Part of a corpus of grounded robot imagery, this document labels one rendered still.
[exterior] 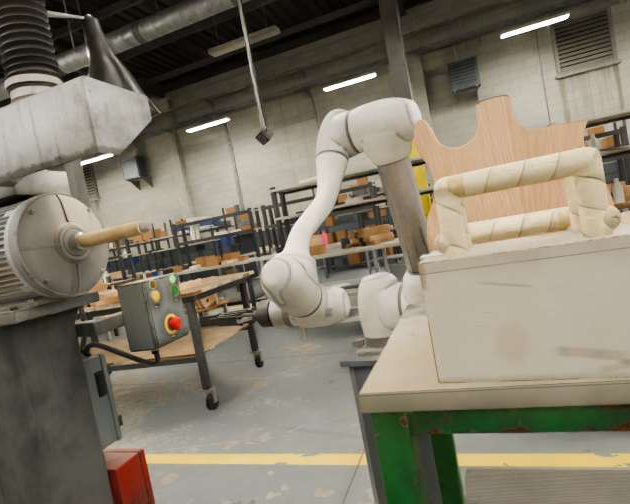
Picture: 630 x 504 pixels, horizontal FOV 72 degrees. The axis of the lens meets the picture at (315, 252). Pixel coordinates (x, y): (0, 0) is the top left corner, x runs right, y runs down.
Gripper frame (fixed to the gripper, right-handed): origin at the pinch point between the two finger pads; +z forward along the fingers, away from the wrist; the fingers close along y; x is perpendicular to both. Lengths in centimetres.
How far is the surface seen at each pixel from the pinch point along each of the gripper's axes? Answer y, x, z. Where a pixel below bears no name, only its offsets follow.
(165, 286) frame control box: 0.9, 11.8, 14.1
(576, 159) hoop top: -46, 23, -87
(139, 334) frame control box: -8.1, 0.2, 19.3
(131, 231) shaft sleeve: -28.4, 27.7, -3.9
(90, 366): -13.2, -6.3, 34.4
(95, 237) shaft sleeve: -28.5, 28.1, 6.4
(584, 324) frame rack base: -47, 3, -85
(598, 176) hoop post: -46, 20, -89
